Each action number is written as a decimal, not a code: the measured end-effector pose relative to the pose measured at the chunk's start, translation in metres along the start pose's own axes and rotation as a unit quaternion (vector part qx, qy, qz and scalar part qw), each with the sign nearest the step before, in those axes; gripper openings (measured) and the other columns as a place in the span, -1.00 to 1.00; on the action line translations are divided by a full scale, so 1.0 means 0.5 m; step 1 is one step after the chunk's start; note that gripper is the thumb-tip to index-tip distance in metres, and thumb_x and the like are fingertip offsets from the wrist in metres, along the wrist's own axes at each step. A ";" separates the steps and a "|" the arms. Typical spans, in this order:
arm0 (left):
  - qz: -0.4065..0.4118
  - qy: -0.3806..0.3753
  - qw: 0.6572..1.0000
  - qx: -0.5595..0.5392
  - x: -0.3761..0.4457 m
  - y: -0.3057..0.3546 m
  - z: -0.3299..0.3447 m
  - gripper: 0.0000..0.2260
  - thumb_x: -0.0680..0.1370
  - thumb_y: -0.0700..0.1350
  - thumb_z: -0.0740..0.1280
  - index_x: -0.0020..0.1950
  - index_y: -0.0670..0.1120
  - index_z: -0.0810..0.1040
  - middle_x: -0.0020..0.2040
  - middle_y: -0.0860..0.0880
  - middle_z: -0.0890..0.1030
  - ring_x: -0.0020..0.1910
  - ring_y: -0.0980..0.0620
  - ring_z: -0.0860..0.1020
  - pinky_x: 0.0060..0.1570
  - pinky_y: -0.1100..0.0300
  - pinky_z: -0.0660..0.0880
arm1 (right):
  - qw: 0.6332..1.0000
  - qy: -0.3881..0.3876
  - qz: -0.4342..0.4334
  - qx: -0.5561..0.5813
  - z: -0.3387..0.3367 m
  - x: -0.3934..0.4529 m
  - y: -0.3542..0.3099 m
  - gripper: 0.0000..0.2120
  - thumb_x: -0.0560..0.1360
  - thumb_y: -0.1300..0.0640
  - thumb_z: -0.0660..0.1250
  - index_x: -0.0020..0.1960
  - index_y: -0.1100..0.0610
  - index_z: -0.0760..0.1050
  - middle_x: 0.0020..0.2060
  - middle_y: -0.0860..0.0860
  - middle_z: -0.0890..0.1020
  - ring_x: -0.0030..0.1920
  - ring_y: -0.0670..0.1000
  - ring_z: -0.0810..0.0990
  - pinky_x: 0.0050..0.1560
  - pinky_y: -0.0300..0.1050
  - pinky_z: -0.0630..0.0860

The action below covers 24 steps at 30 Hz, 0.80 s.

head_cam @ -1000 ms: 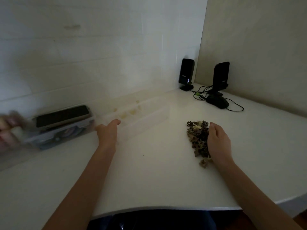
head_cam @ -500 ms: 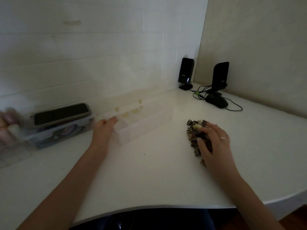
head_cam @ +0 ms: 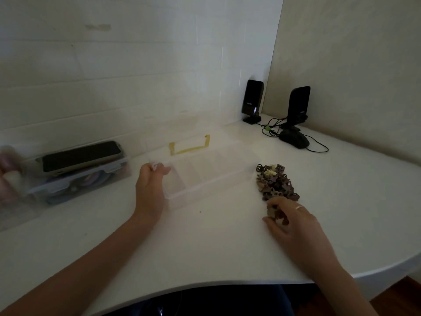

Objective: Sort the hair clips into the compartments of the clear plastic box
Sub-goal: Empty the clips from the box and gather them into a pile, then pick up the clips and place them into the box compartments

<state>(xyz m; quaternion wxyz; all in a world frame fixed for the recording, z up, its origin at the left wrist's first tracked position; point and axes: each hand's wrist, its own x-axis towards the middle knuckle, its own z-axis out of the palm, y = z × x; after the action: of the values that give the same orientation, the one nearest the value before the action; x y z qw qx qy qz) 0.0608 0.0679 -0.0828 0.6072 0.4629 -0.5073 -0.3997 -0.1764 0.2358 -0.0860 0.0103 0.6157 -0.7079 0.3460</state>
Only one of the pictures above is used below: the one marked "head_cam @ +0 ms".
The person's dark trousers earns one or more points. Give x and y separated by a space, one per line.
204 301

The clear plastic compartment organizer box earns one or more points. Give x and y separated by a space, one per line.
204 171

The person's left hand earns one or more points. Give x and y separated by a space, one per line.
148 194

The clear lidded storage box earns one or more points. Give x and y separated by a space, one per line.
82 182

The small brown clip piece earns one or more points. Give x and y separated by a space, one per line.
278 215

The black desktop speaker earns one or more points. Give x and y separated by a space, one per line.
297 105
252 98

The pile of brown hair accessories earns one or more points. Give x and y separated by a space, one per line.
274 182

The black computer mouse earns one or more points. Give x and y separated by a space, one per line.
294 138

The clear plastic bag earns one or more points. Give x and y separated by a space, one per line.
13 180

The person's right forearm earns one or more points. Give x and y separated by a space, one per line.
345 292

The black smartphone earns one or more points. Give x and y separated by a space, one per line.
82 156

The person's left thumb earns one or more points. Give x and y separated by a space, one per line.
161 169

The person's left forearm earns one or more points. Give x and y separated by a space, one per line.
82 269

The person's right hand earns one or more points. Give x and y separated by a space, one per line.
302 233

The person's right thumb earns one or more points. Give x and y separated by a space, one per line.
270 223

